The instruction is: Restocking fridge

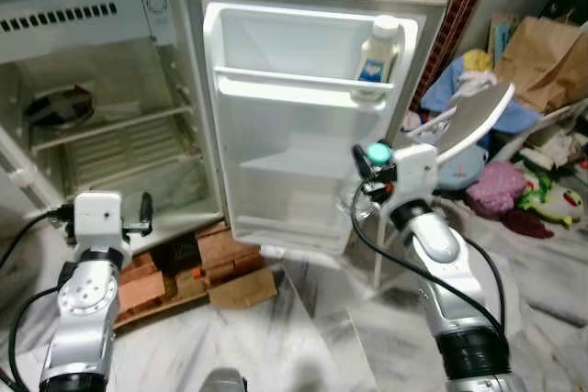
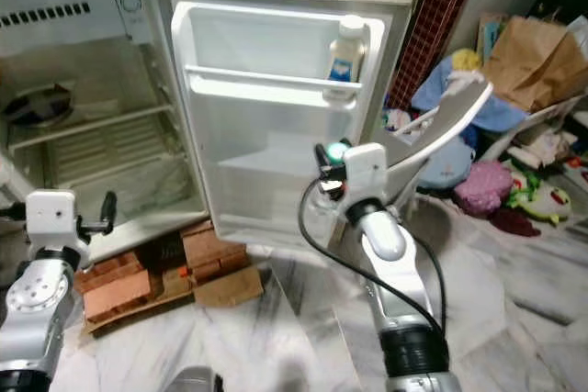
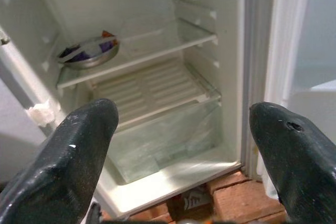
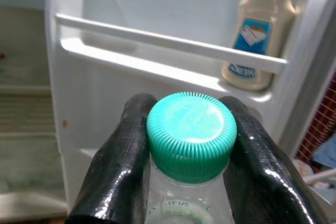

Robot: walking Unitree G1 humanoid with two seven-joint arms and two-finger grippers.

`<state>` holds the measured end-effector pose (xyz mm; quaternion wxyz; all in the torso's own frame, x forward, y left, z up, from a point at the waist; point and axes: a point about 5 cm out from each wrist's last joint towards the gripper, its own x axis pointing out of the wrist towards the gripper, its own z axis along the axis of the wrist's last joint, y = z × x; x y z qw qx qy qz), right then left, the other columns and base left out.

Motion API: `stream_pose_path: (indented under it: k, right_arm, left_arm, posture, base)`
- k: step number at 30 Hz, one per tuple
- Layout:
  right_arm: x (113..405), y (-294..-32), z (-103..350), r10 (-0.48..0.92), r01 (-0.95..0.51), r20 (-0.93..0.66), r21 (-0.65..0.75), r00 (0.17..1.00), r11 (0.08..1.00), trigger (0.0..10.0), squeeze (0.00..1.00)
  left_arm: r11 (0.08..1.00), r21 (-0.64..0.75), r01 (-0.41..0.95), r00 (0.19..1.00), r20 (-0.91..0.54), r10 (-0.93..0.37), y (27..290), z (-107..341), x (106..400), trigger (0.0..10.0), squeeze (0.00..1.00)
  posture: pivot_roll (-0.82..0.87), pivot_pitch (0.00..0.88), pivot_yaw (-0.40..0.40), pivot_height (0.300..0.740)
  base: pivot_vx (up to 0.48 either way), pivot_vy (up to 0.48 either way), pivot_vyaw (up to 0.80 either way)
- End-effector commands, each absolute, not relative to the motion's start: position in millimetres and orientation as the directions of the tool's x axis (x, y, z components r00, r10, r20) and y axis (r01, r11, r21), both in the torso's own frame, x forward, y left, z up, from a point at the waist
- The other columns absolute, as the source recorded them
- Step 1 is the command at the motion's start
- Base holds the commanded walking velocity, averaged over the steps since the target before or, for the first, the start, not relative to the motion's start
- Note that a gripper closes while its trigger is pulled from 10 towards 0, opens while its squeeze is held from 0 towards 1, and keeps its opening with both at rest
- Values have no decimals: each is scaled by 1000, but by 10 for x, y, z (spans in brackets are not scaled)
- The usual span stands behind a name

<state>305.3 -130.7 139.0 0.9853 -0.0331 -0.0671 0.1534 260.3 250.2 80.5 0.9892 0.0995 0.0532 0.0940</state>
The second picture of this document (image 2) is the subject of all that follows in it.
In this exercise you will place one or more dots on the clear bottle green cap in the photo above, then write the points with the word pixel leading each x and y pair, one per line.
pixel 337 151

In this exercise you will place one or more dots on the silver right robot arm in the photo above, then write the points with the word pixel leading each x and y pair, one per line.
pixel 386 232

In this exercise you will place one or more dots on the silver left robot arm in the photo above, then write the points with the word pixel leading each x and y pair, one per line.
pixel 37 305

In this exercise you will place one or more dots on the white fridge door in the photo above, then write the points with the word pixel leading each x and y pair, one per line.
pixel 266 185

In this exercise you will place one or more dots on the white bottle blue label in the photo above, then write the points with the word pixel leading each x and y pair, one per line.
pixel 347 57

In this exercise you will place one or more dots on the blue round cushion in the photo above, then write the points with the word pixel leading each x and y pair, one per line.
pixel 446 167

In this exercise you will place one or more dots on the blue cloth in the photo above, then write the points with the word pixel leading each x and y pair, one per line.
pixel 432 87

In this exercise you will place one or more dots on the brown cardboard piece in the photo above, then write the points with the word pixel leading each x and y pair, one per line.
pixel 230 287

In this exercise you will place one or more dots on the purple plush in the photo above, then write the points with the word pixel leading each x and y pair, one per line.
pixel 482 188

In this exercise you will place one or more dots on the yellow plush toy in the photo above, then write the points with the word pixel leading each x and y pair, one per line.
pixel 466 59

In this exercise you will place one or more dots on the grey robot leg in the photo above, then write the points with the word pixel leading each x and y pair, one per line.
pixel 193 381

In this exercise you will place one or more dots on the green white toy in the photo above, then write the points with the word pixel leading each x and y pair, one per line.
pixel 537 197

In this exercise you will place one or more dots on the brown paper bag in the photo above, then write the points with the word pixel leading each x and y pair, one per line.
pixel 537 61

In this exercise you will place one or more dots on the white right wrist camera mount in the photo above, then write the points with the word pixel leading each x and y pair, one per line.
pixel 366 170

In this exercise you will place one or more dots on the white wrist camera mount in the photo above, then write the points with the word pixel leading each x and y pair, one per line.
pixel 366 170
pixel 50 216

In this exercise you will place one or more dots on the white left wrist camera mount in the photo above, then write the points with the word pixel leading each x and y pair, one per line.
pixel 50 216

